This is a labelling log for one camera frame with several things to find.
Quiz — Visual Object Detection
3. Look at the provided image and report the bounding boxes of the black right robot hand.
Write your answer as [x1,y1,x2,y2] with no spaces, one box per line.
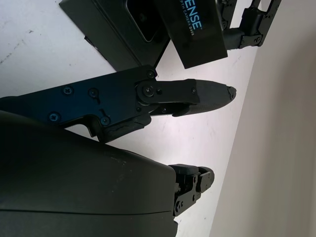
[0,64,215,237]

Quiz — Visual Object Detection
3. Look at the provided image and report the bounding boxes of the black box base with foam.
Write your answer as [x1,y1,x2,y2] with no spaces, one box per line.
[59,0,171,73]

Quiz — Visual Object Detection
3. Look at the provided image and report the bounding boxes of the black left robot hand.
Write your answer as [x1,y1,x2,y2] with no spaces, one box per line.
[216,0,282,50]

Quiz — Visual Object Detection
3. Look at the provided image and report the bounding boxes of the black RealSense box lid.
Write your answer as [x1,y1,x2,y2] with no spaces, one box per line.
[154,0,228,70]

